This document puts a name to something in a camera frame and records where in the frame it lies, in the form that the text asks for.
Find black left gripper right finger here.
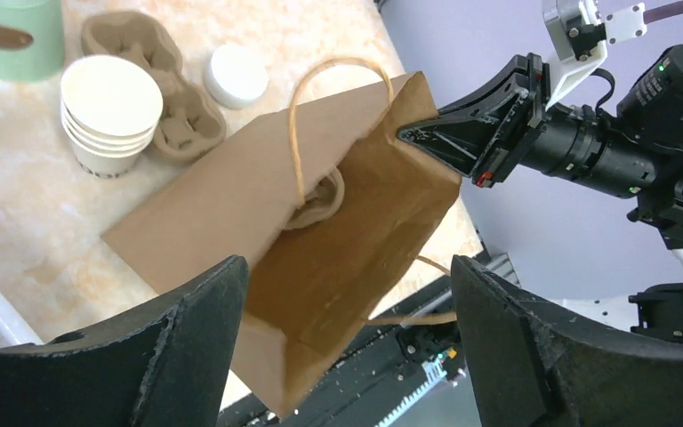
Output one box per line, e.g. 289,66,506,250
451,255,683,426

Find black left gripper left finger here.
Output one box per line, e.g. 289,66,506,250
0,255,249,426

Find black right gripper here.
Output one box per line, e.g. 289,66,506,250
397,55,680,198

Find brown paper bag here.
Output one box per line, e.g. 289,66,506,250
103,72,461,417

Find single brown pulp cup carrier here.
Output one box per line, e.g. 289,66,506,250
284,168,345,230

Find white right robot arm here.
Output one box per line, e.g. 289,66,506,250
398,44,683,343

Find stack of white lids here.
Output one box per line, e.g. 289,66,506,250
203,43,269,110

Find stack of white paper cups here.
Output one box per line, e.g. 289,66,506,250
60,54,163,179

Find green straw holder cup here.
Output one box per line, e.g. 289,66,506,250
0,0,65,83

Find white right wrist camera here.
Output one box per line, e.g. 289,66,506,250
542,0,647,108

